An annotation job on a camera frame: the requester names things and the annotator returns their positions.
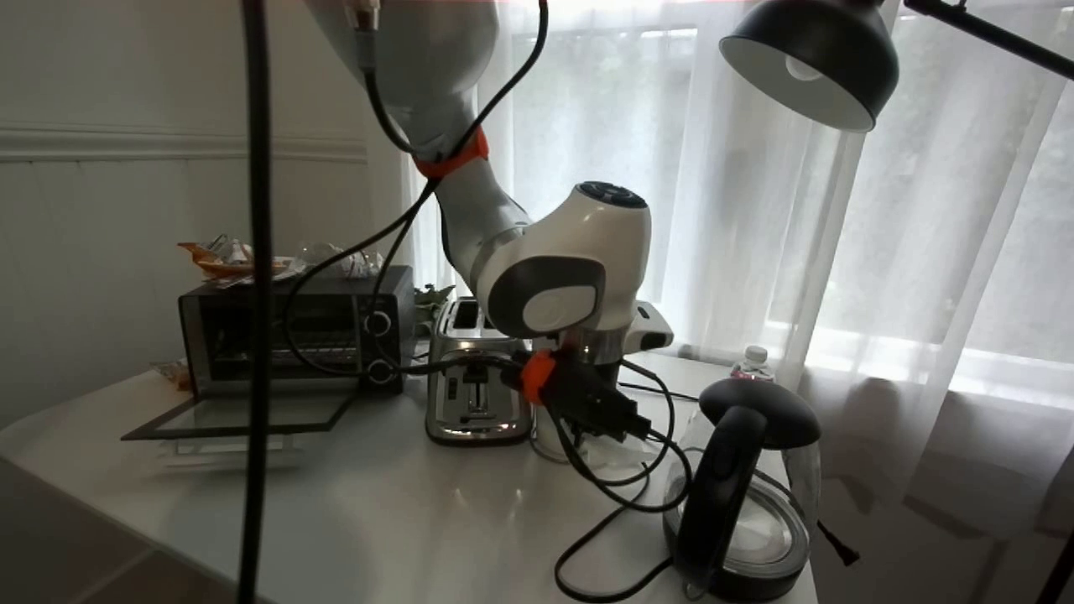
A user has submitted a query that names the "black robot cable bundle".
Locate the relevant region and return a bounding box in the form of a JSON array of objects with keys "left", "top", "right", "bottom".
[{"left": 271, "top": 0, "right": 694, "bottom": 516}]

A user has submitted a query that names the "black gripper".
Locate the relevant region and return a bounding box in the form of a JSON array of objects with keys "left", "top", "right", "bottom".
[{"left": 542, "top": 346, "right": 650, "bottom": 442}]

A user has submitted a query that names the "black toaster oven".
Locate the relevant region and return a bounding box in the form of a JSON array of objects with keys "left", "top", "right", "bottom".
[{"left": 119, "top": 262, "right": 420, "bottom": 442}]

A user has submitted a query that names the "black kettle power cord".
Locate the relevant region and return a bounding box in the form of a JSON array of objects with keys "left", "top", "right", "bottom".
[{"left": 551, "top": 489, "right": 687, "bottom": 604}]

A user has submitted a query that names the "small green plant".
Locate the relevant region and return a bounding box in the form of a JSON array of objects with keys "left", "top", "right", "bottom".
[{"left": 412, "top": 279, "right": 460, "bottom": 329}]

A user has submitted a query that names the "silver two-slot toaster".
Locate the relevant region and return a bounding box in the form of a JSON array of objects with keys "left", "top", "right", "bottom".
[{"left": 423, "top": 292, "right": 536, "bottom": 447}]

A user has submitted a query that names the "white sheer curtain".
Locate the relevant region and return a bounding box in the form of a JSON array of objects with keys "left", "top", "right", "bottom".
[{"left": 389, "top": 0, "right": 1074, "bottom": 604}]

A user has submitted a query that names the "black hanging cable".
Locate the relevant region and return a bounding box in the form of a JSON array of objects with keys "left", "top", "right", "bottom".
[{"left": 231, "top": 0, "right": 278, "bottom": 604}]

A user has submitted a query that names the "black glass electric kettle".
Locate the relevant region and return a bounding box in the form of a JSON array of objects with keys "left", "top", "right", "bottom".
[{"left": 666, "top": 373, "right": 827, "bottom": 604}]

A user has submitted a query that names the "crumpled clear plastic wrap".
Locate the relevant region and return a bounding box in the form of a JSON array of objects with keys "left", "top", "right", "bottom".
[{"left": 307, "top": 239, "right": 385, "bottom": 283}]

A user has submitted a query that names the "small clear bottle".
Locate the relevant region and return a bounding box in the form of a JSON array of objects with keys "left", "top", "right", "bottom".
[{"left": 732, "top": 343, "right": 778, "bottom": 382}]

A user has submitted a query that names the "plate with wrapped bread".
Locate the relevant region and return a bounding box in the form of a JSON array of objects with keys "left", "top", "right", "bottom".
[{"left": 178, "top": 233, "right": 309, "bottom": 290}]

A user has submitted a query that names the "black desk lamp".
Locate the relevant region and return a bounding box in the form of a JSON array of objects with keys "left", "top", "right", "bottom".
[{"left": 720, "top": 0, "right": 1074, "bottom": 133}]

